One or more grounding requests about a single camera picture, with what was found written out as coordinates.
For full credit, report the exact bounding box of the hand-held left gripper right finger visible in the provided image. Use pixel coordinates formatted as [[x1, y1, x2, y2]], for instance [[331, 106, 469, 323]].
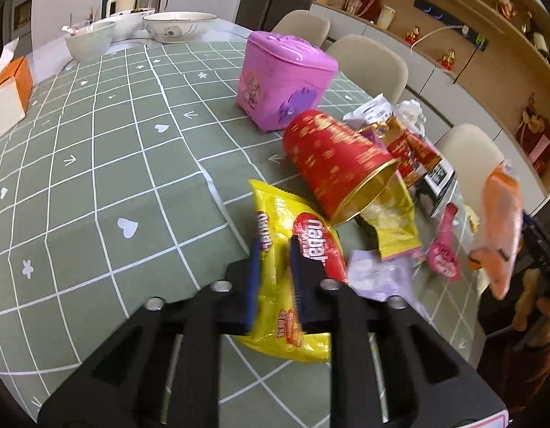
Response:
[[288, 235, 510, 428]]

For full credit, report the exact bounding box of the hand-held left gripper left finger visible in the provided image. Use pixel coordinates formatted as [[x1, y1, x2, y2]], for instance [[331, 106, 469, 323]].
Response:
[[37, 238, 276, 428]]

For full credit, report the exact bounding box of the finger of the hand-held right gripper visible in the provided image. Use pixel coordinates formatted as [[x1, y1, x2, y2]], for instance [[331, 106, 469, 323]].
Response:
[[522, 213, 550, 300]]

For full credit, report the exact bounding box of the orange snack packet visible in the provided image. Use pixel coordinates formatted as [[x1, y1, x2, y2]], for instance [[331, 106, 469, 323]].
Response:
[[469, 160, 524, 300]]

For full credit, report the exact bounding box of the yellow snack packet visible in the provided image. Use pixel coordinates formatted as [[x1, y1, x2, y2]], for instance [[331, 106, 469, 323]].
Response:
[[248, 179, 349, 364]]

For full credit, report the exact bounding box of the red paper cup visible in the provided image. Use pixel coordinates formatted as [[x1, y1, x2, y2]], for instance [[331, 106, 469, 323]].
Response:
[[282, 109, 401, 226]]

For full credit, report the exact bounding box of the person's right forearm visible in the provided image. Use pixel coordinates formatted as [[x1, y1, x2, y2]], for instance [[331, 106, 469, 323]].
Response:
[[478, 321, 550, 416]]

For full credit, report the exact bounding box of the person's right hand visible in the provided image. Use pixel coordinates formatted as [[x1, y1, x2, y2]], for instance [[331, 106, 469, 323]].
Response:
[[513, 270, 550, 349]]

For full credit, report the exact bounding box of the pale purple wrapper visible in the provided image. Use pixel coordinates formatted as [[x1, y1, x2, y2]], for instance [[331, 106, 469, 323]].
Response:
[[346, 250, 419, 305]]

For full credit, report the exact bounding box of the pink wrapper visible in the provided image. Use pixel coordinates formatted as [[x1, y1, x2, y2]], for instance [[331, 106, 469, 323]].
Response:
[[427, 204, 463, 282]]

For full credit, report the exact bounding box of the gold snack packet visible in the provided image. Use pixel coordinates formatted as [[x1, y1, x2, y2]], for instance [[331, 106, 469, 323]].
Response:
[[355, 174, 424, 260]]

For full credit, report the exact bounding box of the beige dining chair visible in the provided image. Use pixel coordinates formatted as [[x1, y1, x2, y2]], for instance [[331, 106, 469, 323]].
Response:
[[271, 10, 331, 50], [435, 124, 506, 233], [325, 35, 409, 105]]

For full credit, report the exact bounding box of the black white carton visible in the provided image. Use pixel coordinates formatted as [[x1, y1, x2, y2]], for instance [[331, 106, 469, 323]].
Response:
[[409, 160, 457, 218]]

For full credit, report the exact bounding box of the red gold packet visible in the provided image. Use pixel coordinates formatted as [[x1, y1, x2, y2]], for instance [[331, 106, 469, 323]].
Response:
[[385, 116, 441, 180]]

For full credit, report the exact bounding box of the wooden shelf unit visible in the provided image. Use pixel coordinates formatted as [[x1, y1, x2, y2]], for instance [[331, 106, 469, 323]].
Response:
[[309, 0, 550, 217]]

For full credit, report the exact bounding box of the green checked tablecloth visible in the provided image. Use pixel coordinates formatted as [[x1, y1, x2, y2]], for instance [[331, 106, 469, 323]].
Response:
[[0, 19, 485, 416]]

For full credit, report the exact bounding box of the white plastic bag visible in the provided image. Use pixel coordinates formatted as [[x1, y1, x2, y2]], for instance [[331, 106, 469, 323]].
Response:
[[344, 93, 426, 135]]

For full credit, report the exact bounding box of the pink lidded plastic box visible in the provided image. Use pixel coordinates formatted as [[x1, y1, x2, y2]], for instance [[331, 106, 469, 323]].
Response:
[[236, 31, 339, 133]]

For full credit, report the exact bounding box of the dark bottle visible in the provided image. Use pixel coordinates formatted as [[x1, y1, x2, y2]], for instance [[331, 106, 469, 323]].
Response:
[[522, 11, 550, 57]]

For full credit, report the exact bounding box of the black power strip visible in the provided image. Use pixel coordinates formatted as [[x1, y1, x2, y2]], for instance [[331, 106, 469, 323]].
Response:
[[413, 0, 490, 50]]

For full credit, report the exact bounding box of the large patterned white bowl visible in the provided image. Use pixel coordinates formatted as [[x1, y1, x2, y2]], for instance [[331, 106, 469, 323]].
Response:
[[142, 11, 219, 45]]

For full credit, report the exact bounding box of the white jar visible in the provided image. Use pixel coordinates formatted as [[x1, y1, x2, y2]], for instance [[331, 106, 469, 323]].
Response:
[[377, 5, 396, 30]]

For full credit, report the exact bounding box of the plain white bowl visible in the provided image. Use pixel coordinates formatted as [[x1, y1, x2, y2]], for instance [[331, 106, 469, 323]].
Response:
[[64, 21, 117, 62], [96, 9, 146, 41]]

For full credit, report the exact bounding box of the orange white tissue box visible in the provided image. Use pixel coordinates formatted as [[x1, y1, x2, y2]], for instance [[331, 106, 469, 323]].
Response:
[[0, 38, 35, 144]]

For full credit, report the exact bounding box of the white jug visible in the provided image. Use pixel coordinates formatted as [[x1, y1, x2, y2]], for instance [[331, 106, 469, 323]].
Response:
[[106, 0, 138, 17]]

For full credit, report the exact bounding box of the black cable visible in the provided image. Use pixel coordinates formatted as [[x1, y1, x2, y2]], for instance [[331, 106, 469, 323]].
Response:
[[453, 47, 481, 85]]

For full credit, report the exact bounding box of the white cable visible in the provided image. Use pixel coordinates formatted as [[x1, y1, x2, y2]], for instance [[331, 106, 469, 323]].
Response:
[[411, 24, 465, 50]]

